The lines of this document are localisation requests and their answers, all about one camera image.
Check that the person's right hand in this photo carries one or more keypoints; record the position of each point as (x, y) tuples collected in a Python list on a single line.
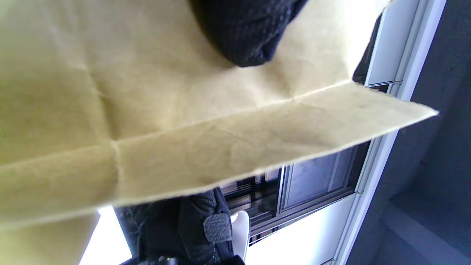
[(173, 232)]

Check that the person's left hand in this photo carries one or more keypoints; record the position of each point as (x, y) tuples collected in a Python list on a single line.
[(246, 29)]

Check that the brown paper bag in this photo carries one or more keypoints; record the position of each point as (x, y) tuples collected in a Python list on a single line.
[(147, 110)]

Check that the black white right hand controller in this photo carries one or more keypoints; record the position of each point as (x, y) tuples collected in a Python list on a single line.
[(241, 232)]

